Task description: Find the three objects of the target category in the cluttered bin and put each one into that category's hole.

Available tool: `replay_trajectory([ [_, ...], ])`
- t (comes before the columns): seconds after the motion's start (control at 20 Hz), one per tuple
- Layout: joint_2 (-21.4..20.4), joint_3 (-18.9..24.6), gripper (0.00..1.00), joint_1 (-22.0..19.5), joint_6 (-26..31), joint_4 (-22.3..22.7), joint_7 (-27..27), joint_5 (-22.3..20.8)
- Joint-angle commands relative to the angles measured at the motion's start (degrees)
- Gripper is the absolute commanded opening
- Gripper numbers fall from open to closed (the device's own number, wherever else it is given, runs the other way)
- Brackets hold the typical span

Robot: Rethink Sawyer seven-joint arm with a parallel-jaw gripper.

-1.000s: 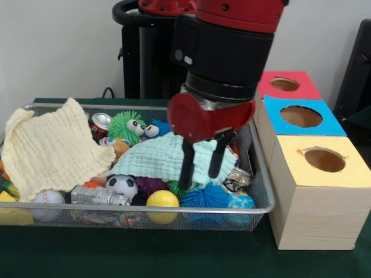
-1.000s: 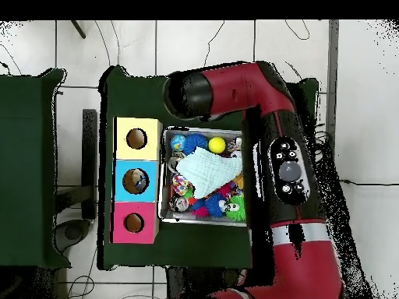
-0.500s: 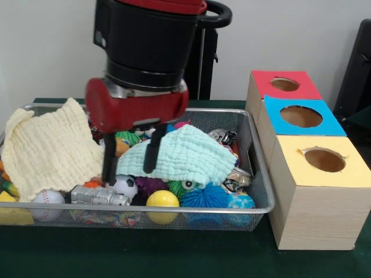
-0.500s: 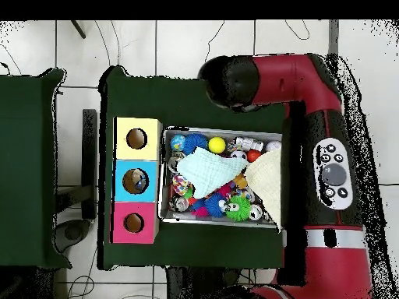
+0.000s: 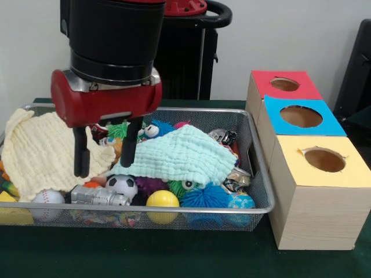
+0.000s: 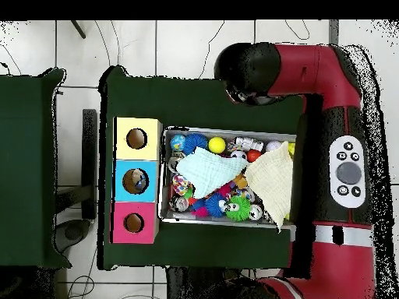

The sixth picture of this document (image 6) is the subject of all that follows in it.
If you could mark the mint green cloth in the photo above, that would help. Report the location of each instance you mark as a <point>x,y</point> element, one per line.
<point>209,171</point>

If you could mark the orange plush toy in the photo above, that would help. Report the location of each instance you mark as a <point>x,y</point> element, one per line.
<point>240,182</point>

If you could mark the white baseball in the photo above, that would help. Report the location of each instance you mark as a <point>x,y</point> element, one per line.
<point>273,146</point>

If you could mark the green fuzzy toy with eyes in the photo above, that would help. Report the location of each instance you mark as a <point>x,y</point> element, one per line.
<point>237,209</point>

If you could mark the blue globe ball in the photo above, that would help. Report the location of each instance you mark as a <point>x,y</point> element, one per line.
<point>177,142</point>

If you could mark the blue fuzzy toy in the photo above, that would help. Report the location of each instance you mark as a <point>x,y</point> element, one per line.
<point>216,205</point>

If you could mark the dark green side table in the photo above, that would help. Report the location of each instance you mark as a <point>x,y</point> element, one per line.
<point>25,168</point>

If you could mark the pale yellow cloth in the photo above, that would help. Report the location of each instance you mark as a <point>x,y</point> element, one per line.
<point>274,184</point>

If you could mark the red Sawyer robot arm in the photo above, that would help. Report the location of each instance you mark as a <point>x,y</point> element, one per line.
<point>343,249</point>

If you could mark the yellow ball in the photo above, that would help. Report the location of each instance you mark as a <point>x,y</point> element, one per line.
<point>217,145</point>

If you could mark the pink fuzzy toy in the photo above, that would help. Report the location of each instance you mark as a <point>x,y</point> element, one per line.
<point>199,210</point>

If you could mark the clear mesh bin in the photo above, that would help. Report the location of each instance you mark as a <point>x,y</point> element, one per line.
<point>187,220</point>

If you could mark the blue spiky ball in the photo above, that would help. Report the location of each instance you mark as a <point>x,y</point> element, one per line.
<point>195,143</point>

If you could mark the wooden box with three holes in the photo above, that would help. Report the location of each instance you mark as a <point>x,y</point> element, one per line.
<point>121,187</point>

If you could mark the multicoloured toy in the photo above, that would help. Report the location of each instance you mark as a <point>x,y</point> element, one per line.
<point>181,184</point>

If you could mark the silver robot toy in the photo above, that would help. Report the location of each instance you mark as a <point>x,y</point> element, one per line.
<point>249,144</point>

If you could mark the small red ball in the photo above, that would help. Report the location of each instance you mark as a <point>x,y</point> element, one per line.
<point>254,156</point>

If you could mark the silver and black can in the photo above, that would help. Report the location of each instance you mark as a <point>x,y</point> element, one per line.
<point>181,204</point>

